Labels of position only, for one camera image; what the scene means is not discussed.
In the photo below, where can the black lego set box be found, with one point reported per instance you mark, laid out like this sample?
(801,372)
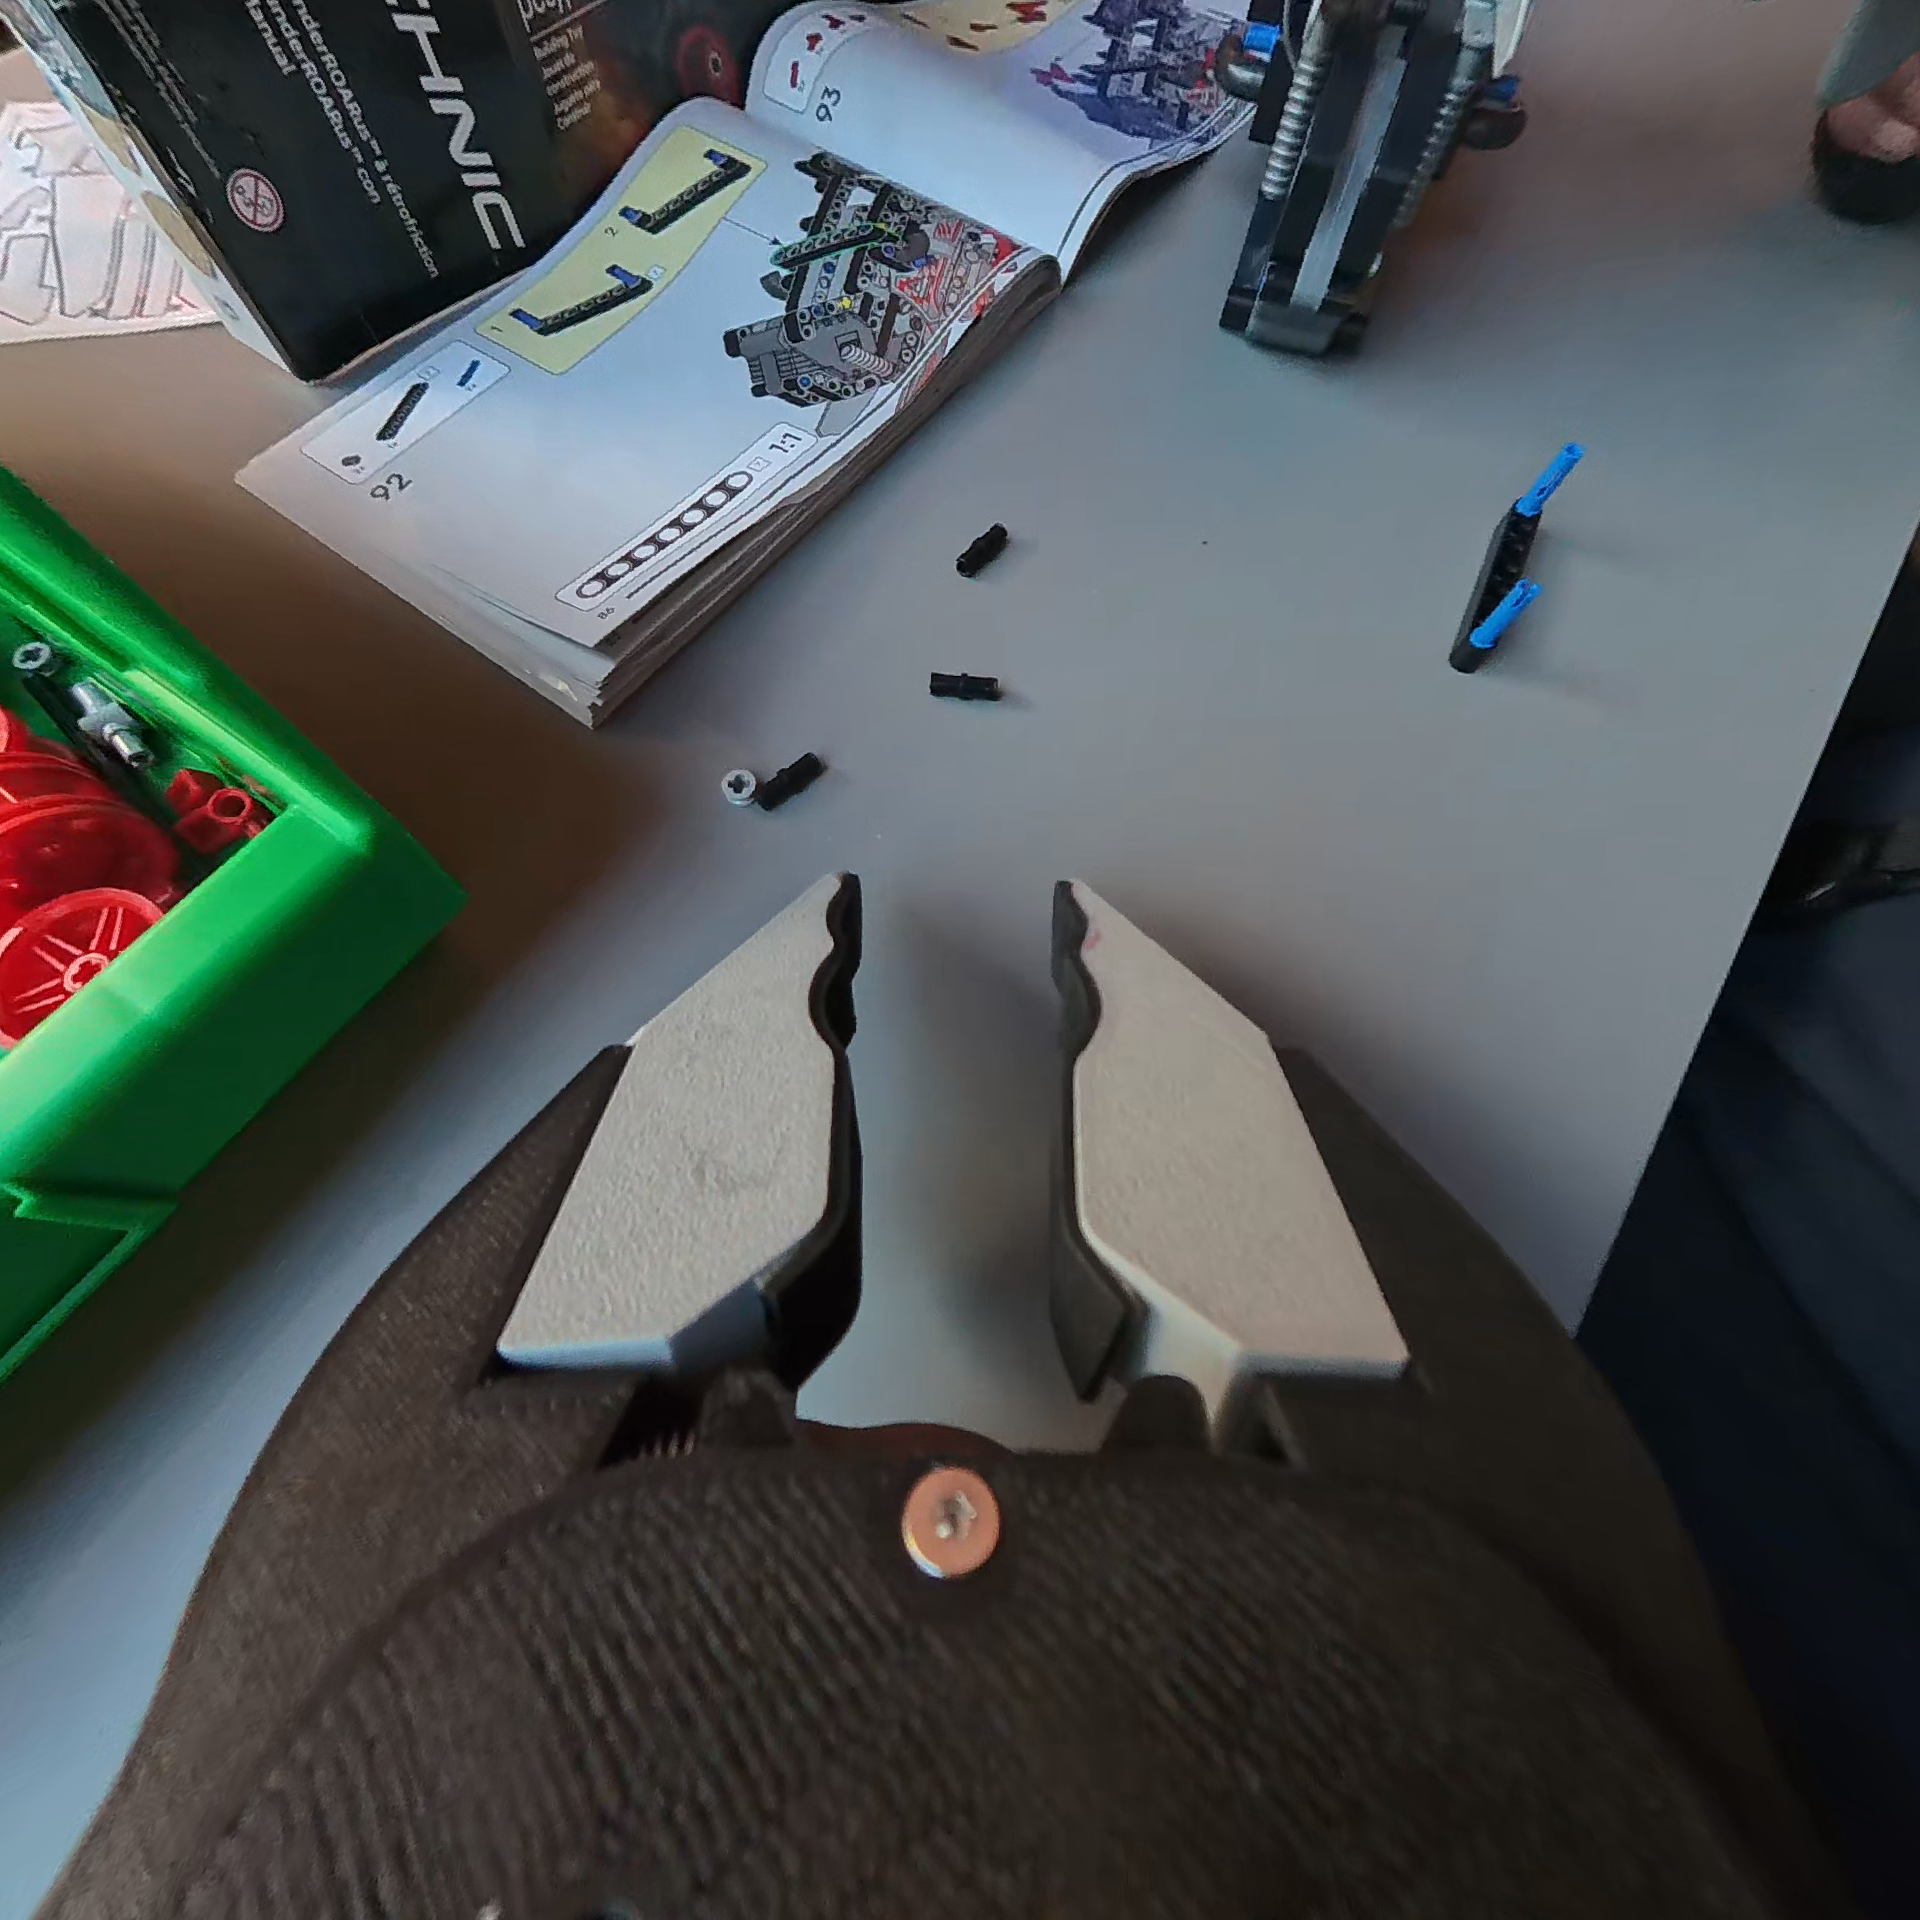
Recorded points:
(375,150)

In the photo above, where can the person's leg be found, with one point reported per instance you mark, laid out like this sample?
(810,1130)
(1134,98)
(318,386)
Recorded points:
(1770,1425)

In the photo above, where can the green plastic parts bin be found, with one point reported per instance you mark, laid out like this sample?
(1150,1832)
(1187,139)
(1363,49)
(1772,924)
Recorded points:
(225,961)

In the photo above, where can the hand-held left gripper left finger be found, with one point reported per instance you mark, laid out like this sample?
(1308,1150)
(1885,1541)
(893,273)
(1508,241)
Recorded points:
(704,1140)

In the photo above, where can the partly built lego truck model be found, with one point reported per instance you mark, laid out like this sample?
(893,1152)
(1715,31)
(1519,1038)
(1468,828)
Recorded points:
(1350,164)

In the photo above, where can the white line-drawing paper sheet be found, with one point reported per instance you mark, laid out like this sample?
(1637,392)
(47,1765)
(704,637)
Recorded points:
(91,225)

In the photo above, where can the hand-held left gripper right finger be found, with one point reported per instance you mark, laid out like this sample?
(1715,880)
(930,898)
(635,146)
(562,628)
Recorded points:
(1200,1155)

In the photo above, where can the red lego wheel rim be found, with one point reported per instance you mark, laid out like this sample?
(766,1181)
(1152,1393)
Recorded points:
(68,968)
(82,833)

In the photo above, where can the grey lego axle connector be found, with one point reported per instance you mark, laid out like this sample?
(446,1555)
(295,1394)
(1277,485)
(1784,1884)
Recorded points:
(109,721)

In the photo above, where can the red lego connector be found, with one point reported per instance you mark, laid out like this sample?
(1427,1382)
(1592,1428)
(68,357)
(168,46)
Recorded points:
(241,819)
(190,790)

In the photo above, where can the dark shoe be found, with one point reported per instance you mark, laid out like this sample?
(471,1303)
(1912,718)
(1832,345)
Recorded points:
(1844,872)

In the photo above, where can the black lego pin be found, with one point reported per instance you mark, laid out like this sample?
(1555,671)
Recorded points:
(981,549)
(790,781)
(962,686)

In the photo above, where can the black lego beam blue pins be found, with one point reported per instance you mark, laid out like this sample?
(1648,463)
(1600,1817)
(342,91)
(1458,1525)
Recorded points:
(1497,579)

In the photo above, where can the lego instruction booklet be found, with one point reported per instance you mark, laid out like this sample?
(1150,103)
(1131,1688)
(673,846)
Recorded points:
(601,451)

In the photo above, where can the person's right hand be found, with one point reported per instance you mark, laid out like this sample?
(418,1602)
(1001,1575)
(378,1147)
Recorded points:
(1869,135)

